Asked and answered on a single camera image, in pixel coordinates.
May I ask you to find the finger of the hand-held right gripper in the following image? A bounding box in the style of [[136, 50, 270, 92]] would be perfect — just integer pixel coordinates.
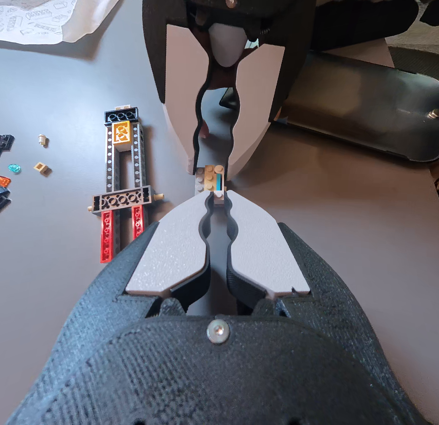
[[228, 42, 285, 178], [165, 23, 210, 176]]

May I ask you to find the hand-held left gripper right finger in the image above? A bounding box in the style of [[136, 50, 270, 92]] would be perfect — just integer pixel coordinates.
[[226, 190, 311, 299]]

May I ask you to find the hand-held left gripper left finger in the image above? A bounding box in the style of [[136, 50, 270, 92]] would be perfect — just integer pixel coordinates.
[[125, 191, 211, 295]]

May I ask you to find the grey red lego beam frame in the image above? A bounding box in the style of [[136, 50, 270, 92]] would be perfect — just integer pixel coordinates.
[[88, 106, 164, 264]]

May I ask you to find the small tan grey lego assembly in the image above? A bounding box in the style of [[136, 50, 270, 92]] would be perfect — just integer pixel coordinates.
[[195, 164, 228, 196]]

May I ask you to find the person's right hand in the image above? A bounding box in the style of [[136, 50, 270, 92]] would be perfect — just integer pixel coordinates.
[[201, 56, 241, 139]]

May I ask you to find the black chair armrest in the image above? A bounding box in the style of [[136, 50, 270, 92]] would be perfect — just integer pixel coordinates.
[[310, 0, 420, 52]]

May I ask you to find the scatter of small colourful pieces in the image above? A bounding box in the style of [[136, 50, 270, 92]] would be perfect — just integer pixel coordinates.
[[0, 134, 16, 213]]

